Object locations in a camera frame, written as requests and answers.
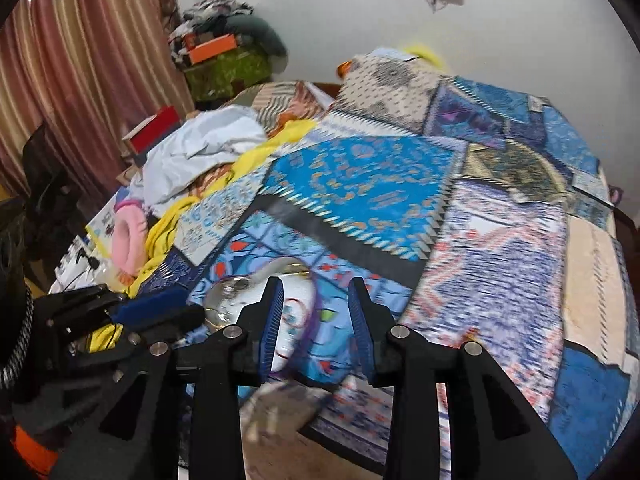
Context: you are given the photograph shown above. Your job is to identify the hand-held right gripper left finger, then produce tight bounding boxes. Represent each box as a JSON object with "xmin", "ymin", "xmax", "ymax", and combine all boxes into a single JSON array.
[{"xmin": 65, "ymin": 277, "xmax": 286, "ymax": 480}]

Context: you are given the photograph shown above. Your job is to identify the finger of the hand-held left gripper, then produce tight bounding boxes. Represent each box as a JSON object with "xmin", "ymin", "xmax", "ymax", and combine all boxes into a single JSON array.
[
  {"xmin": 107, "ymin": 287, "xmax": 204, "ymax": 334},
  {"xmin": 35, "ymin": 284, "xmax": 126, "ymax": 319}
]

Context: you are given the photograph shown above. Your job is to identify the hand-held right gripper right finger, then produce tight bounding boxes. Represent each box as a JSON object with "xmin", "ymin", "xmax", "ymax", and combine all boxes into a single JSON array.
[{"xmin": 348, "ymin": 277, "xmax": 579, "ymax": 480}]

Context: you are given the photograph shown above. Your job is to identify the thin orange bangle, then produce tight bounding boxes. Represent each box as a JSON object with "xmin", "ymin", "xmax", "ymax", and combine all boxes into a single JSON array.
[{"xmin": 283, "ymin": 298, "xmax": 309, "ymax": 322}]

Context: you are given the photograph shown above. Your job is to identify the heart-shaped jewelry box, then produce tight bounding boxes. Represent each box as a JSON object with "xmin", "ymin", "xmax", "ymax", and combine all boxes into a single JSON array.
[{"xmin": 202, "ymin": 256, "xmax": 326, "ymax": 376}]

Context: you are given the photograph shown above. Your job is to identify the white printed paper sheets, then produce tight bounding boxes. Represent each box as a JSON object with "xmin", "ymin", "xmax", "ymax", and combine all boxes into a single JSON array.
[{"xmin": 49, "ymin": 204, "xmax": 122, "ymax": 293}]

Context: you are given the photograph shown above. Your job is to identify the yellow cloth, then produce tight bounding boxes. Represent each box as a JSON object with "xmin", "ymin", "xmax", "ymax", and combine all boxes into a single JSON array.
[{"xmin": 90, "ymin": 119, "xmax": 317, "ymax": 351}]

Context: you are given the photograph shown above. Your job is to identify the black chair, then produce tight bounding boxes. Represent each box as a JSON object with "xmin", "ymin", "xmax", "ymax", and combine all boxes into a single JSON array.
[{"xmin": 22, "ymin": 124, "xmax": 87, "ymax": 262}]

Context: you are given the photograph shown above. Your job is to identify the blue patchwork blanket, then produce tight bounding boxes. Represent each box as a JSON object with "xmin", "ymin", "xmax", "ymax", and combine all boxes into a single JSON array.
[{"xmin": 137, "ymin": 47, "xmax": 640, "ymax": 480}]

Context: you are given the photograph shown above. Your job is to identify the white cloth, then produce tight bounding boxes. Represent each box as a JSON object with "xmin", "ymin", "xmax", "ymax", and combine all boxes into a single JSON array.
[{"xmin": 142, "ymin": 105, "xmax": 269, "ymax": 207}]

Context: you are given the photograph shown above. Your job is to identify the red box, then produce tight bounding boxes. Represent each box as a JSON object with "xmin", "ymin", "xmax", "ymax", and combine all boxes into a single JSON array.
[{"xmin": 121, "ymin": 105, "xmax": 182, "ymax": 157}]

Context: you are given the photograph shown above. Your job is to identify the orange striped bedsheet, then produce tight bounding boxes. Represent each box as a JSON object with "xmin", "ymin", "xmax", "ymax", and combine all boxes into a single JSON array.
[{"xmin": 239, "ymin": 80, "xmax": 332, "ymax": 132}]

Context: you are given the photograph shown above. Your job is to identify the striped brown curtain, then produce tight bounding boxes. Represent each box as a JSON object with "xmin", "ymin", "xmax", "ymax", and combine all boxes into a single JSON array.
[{"xmin": 0, "ymin": 0, "xmax": 197, "ymax": 202}]

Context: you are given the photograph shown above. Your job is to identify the green patterned cloth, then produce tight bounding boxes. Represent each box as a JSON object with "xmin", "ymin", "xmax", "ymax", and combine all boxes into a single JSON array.
[{"xmin": 184, "ymin": 49, "xmax": 274, "ymax": 104}]

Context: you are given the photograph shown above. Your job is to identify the orange box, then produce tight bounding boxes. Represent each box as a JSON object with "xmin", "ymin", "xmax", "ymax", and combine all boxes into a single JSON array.
[{"xmin": 187, "ymin": 33, "xmax": 237, "ymax": 64}]

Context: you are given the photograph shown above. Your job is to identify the pile of clothes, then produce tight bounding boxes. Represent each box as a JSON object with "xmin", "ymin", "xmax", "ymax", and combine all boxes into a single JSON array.
[{"xmin": 169, "ymin": 0, "xmax": 256, "ymax": 61}]

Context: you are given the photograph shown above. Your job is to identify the dark grey pillow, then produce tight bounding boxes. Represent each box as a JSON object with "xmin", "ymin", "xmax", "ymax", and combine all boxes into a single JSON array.
[{"xmin": 227, "ymin": 14, "xmax": 289, "ymax": 59}]

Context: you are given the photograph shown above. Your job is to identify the black white braided cable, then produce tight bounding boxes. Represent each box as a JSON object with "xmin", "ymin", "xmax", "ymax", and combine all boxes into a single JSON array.
[{"xmin": 0, "ymin": 280, "xmax": 35, "ymax": 392}]

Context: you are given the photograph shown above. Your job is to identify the pink plush ring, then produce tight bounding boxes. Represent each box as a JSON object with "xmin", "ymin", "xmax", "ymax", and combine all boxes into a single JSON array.
[{"xmin": 110, "ymin": 199, "xmax": 149, "ymax": 277}]

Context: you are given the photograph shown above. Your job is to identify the yellow ring toy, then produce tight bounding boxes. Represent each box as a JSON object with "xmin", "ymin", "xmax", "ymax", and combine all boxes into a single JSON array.
[{"xmin": 404, "ymin": 41, "xmax": 447, "ymax": 69}]

